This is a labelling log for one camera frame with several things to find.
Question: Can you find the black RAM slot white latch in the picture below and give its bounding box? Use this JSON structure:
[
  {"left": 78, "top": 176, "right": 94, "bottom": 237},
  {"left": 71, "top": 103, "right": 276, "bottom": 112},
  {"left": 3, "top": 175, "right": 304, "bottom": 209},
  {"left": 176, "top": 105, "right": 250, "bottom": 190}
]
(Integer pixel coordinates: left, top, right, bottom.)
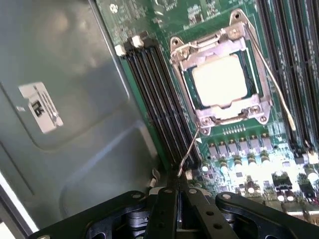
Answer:
[
  {"left": 115, "top": 44, "right": 179, "bottom": 172},
  {"left": 273, "top": 0, "right": 319, "bottom": 165},
  {"left": 131, "top": 35, "right": 194, "bottom": 172}
]

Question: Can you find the metal CPU socket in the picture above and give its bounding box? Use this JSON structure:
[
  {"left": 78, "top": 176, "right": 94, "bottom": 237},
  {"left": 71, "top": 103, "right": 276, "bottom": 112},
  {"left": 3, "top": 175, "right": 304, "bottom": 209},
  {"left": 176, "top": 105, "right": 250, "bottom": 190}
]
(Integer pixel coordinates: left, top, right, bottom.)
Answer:
[{"left": 169, "top": 8, "right": 274, "bottom": 136}]

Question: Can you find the silver CPU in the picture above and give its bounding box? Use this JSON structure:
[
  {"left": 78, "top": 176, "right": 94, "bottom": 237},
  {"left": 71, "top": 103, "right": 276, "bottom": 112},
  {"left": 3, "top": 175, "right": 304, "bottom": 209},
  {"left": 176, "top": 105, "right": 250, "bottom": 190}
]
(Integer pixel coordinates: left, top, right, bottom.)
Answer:
[{"left": 183, "top": 48, "right": 260, "bottom": 111}]

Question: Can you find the silver socket cover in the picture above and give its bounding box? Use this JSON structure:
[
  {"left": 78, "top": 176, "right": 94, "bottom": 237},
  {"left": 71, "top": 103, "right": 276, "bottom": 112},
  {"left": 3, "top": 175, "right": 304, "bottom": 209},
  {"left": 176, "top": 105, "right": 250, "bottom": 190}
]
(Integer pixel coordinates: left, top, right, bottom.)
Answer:
[{"left": 173, "top": 26, "right": 269, "bottom": 125}]

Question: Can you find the black transistor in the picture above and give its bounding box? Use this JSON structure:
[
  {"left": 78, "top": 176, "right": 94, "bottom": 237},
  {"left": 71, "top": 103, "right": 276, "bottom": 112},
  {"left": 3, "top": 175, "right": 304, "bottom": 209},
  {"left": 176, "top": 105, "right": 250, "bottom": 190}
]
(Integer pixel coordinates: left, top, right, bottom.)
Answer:
[
  {"left": 299, "top": 180, "right": 317, "bottom": 202},
  {"left": 273, "top": 171, "right": 294, "bottom": 194}
]

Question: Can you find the white label sticker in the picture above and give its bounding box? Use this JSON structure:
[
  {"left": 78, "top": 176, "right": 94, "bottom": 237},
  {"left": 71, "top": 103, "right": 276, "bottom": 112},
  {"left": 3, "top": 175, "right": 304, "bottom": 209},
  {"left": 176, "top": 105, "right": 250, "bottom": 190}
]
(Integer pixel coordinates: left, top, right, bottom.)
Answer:
[{"left": 18, "top": 81, "right": 64, "bottom": 134}]

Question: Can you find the grey metal PC case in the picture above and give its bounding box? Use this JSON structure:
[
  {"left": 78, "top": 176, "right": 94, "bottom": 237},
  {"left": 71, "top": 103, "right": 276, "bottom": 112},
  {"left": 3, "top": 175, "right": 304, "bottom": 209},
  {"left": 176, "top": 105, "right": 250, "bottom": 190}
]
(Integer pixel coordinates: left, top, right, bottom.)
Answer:
[{"left": 0, "top": 0, "right": 180, "bottom": 239}]

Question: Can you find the green motherboard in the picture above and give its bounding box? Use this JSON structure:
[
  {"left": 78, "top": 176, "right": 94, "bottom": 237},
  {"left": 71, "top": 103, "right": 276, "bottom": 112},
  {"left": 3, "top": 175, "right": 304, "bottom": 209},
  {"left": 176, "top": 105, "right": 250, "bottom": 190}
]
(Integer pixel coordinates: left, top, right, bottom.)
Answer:
[{"left": 96, "top": 0, "right": 319, "bottom": 225}]

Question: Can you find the black square chip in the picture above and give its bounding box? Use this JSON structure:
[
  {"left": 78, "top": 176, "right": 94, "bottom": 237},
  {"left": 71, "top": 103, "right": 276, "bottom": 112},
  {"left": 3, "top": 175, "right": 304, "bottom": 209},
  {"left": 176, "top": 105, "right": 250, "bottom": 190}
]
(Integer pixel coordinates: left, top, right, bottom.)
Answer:
[{"left": 190, "top": 12, "right": 204, "bottom": 24}]

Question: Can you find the long wire locking lever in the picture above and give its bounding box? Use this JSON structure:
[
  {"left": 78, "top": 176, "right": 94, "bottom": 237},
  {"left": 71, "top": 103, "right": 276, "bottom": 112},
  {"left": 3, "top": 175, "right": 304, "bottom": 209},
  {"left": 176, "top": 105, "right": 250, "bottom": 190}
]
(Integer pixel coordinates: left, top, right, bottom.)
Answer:
[{"left": 243, "top": 21, "right": 298, "bottom": 132}]

